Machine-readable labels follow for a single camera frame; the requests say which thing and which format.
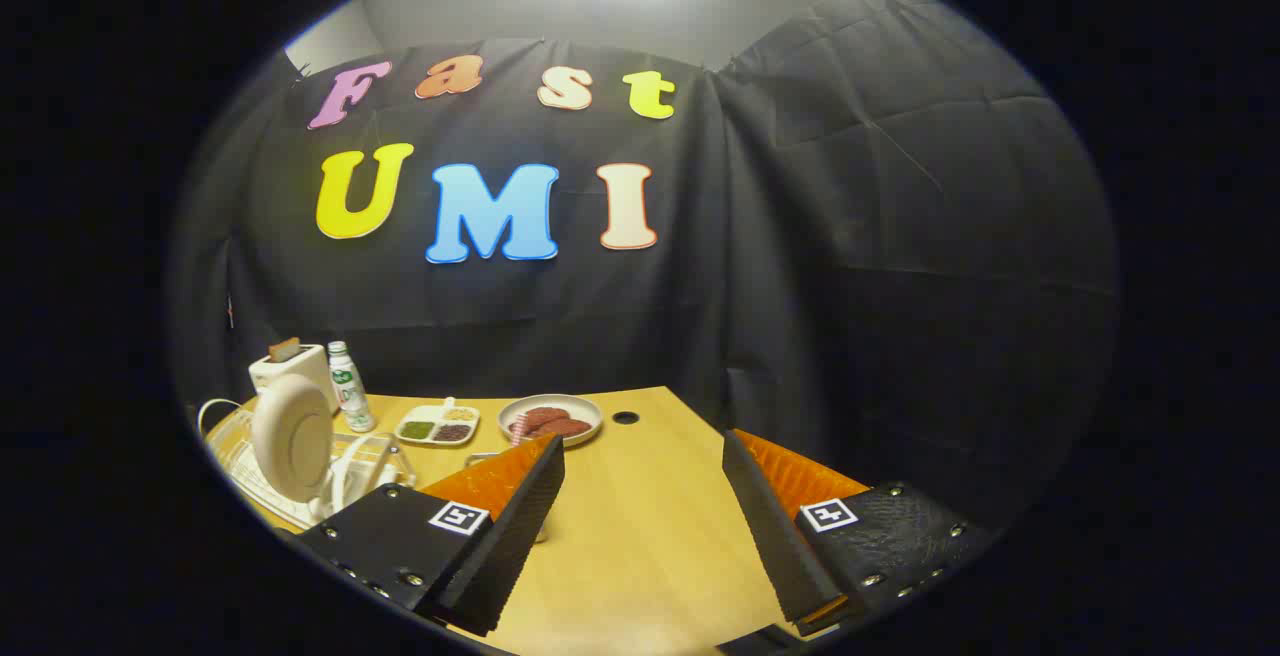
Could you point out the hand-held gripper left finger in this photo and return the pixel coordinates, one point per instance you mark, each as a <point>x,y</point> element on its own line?
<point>520,526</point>

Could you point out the brown toast slice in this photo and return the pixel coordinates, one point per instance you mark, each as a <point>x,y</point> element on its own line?
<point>284,348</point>

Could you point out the white toaster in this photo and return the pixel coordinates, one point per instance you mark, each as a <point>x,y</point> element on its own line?
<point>300,368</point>

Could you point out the brown meat patty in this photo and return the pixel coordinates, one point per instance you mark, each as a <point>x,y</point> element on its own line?
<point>545,417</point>
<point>568,428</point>

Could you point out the white round plate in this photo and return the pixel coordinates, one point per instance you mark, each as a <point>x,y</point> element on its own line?
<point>290,441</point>

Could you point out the grey dish with meat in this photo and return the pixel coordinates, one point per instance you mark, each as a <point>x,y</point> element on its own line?
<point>585,408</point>

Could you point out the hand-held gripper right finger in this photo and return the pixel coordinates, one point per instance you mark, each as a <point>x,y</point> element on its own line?
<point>775,536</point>

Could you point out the white drink bottle green label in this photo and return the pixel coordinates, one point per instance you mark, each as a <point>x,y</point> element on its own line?
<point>349,391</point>

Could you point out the white divided tray with grains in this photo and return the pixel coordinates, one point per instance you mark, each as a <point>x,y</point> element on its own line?
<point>437,426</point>

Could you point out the black backdrop cloth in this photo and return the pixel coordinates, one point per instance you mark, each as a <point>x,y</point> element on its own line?
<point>800,286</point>

